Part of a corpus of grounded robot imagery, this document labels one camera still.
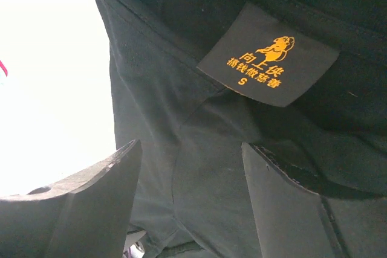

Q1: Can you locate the magenta t-shirt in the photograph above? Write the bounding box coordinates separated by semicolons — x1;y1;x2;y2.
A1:
0;61;8;78

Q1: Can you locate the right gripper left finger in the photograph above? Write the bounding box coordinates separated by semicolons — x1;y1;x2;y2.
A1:
1;140;143;257

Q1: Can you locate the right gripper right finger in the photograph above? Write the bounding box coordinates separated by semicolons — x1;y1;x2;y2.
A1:
242;142;386;257

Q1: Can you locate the black t-shirt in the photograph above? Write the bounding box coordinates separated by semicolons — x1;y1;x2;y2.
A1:
96;0;386;257

